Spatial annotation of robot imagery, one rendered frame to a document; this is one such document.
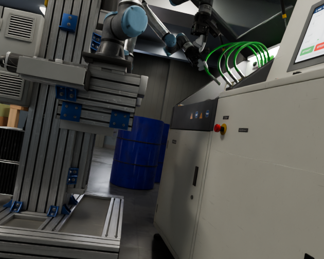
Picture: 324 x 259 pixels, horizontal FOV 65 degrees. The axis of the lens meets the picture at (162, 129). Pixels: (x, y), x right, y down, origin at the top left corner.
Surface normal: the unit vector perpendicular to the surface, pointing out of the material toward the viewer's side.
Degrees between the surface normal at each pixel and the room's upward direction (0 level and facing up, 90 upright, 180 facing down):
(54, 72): 90
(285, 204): 90
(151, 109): 90
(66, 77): 90
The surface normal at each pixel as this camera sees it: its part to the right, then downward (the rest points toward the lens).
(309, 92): -0.95, -0.17
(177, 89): 0.13, 0.00
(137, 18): 0.60, 0.22
